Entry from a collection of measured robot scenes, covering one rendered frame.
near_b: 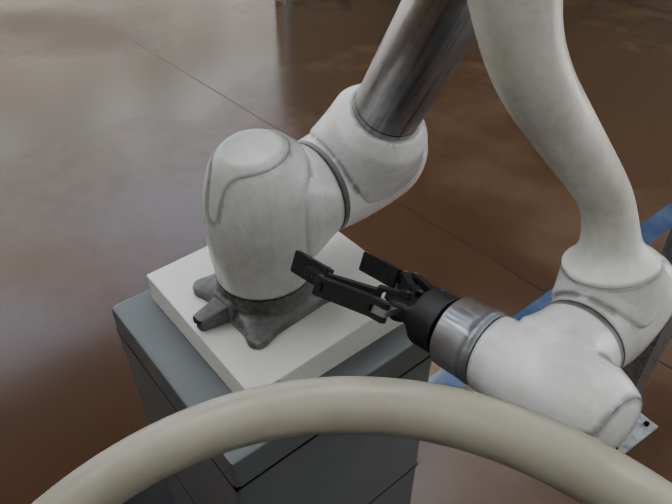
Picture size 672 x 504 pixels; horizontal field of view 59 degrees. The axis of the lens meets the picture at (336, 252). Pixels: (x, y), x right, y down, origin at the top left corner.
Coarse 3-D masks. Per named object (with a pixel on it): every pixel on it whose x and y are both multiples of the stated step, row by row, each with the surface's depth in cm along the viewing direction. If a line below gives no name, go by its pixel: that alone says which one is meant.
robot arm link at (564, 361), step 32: (512, 320) 64; (544, 320) 62; (576, 320) 61; (480, 352) 62; (512, 352) 59; (544, 352) 58; (576, 352) 58; (608, 352) 59; (480, 384) 62; (512, 384) 58; (544, 384) 57; (576, 384) 55; (608, 384) 55; (576, 416) 55; (608, 416) 54
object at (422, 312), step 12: (396, 300) 71; (408, 300) 72; (420, 300) 69; (432, 300) 69; (444, 300) 68; (456, 300) 69; (408, 312) 69; (420, 312) 68; (432, 312) 68; (408, 324) 69; (420, 324) 68; (432, 324) 67; (408, 336) 70; (420, 336) 68
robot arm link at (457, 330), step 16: (464, 304) 66; (480, 304) 67; (448, 320) 65; (464, 320) 64; (480, 320) 64; (432, 336) 66; (448, 336) 65; (464, 336) 64; (432, 352) 67; (448, 352) 65; (464, 352) 63; (448, 368) 66; (464, 368) 64
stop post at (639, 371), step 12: (660, 252) 140; (660, 336) 148; (648, 348) 152; (660, 348) 154; (636, 360) 156; (648, 360) 154; (636, 372) 158; (648, 372) 160; (636, 384) 160; (648, 420) 177; (636, 432) 174; (648, 432) 174; (624, 444) 171; (636, 444) 171
